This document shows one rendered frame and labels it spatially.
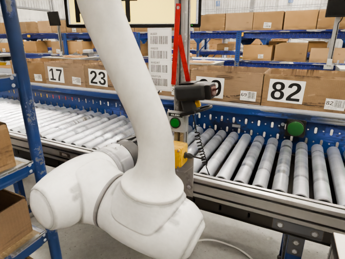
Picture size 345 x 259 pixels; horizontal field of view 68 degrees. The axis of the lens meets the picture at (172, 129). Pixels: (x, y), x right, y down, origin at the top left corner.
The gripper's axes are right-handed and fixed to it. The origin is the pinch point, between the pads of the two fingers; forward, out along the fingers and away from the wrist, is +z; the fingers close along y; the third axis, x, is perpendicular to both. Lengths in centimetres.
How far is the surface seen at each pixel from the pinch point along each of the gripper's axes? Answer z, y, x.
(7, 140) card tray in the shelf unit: -32.0, 20.6, -5.4
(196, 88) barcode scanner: 6.8, -8.2, -12.6
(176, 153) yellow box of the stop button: 5.8, -2.5, 8.9
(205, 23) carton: 525, 167, -58
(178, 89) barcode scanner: 6.8, -2.5, -12.0
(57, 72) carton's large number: 73, 125, -3
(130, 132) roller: 43, 42, 21
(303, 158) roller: 46, -41, 20
